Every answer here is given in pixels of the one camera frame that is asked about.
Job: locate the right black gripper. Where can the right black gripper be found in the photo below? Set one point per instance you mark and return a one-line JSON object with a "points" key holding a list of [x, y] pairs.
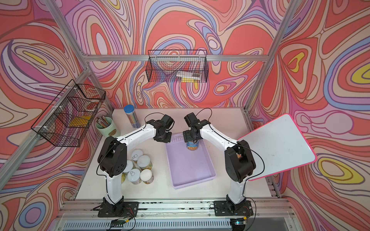
{"points": [[187, 135]]}

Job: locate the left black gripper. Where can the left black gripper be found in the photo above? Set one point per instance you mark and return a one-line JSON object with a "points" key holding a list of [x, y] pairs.
{"points": [[167, 139]]}

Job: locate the large blue label can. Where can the large blue label can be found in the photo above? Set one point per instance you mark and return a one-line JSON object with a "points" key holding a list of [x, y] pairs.
{"points": [[192, 145]]}

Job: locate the orange can plastic lid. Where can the orange can plastic lid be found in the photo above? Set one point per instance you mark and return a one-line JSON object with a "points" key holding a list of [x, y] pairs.
{"points": [[144, 162]]}

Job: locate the purple plastic perforated basket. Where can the purple plastic perforated basket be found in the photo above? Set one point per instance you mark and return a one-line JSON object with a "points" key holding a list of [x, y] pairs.
{"points": [[188, 167]]}

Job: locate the can with white plastic lid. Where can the can with white plastic lid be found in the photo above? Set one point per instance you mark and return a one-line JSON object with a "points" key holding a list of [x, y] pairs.
{"points": [[147, 176]]}

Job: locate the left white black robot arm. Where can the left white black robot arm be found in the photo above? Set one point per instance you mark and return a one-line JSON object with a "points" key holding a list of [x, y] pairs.
{"points": [[112, 159]]}

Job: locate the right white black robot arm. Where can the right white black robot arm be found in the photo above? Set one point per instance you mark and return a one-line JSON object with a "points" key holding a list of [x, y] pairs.
{"points": [[239, 160]]}

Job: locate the items in back basket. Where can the items in back basket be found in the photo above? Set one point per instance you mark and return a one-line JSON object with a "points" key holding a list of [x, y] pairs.
{"points": [[188, 77]]}

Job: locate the clear tube blue lid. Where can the clear tube blue lid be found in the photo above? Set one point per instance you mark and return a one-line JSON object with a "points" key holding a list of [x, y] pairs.
{"points": [[131, 114]]}

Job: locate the silver pull-tab can front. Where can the silver pull-tab can front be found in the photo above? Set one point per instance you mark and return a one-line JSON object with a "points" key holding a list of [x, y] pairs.
{"points": [[133, 176]]}

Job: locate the yellow label pull-tab can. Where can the yellow label pull-tab can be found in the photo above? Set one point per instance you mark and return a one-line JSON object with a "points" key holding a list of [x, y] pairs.
{"points": [[123, 178]]}

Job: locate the green cup with pencils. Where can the green cup with pencils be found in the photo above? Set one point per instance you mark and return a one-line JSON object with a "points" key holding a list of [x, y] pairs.
{"points": [[106, 126]]}

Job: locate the black wire basket back wall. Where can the black wire basket back wall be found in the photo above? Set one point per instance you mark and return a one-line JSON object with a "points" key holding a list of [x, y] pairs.
{"points": [[162, 65]]}

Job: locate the black wire basket wall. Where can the black wire basket wall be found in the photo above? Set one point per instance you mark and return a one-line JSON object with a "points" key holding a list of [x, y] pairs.
{"points": [[71, 115], [162, 65]]}

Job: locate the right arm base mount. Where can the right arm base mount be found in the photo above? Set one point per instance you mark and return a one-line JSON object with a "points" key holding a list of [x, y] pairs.
{"points": [[228, 208]]}

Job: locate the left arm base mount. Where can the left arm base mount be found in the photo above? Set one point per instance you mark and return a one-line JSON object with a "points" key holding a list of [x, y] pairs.
{"points": [[120, 209]]}

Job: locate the white board pink frame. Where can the white board pink frame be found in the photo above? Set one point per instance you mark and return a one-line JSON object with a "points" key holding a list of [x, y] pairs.
{"points": [[278, 146]]}

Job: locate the black wire basket left wall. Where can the black wire basket left wall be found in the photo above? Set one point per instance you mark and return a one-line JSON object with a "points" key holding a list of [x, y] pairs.
{"points": [[71, 115]]}

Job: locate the aluminium rail front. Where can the aluminium rail front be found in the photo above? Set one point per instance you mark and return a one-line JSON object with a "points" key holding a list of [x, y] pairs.
{"points": [[259, 214]]}

